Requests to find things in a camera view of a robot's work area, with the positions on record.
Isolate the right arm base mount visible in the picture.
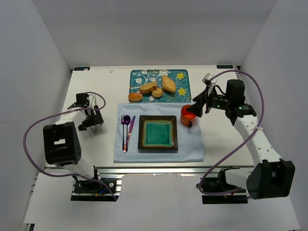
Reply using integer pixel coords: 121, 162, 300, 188
201, 167, 248, 205

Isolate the aluminium rail frame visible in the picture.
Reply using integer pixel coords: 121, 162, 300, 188
25, 168, 254, 231

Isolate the teal floral tray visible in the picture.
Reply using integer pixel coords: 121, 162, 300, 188
129, 69, 192, 103

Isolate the purple iridescent spoon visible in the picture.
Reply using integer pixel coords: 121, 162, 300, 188
124, 115, 131, 153

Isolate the small round bread roll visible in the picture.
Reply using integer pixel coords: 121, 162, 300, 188
152, 88, 164, 98

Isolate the glazed round bun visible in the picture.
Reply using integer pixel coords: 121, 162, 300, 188
128, 92, 143, 103

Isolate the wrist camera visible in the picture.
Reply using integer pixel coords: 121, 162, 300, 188
76, 93, 90, 107
202, 73, 217, 93

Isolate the square teal ceramic plate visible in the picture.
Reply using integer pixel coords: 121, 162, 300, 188
138, 115, 178, 152

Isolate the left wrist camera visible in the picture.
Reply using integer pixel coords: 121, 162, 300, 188
76, 93, 90, 107

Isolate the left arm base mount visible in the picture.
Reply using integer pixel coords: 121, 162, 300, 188
70, 176, 122, 202

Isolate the purple iridescent knife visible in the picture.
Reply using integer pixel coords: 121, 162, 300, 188
126, 115, 136, 152

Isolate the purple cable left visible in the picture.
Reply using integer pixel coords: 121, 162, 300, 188
23, 91, 118, 202

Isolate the purple cable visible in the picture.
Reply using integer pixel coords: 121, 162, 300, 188
23, 91, 118, 202
195, 71, 265, 200

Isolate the purple iridescent fork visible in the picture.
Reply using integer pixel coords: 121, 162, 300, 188
121, 114, 125, 152

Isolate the sliced baguette bread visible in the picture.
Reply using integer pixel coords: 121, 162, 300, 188
139, 81, 158, 94

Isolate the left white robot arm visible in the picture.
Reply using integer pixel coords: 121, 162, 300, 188
43, 92, 103, 181

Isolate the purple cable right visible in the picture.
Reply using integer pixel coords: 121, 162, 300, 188
195, 71, 265, 200

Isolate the orange mug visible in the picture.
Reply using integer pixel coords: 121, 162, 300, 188
180, 104, 196, 128

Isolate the large oval bread loaf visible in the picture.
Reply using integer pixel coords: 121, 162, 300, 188
162, 75, 176, 93

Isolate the light blue cloth placemat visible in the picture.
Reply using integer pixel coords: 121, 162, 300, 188
114, 103, 204, 163

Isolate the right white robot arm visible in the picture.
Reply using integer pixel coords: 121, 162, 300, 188
187, 79, 295, 200

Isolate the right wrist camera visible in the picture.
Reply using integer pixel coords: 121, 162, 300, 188
202, 73, 217, 93

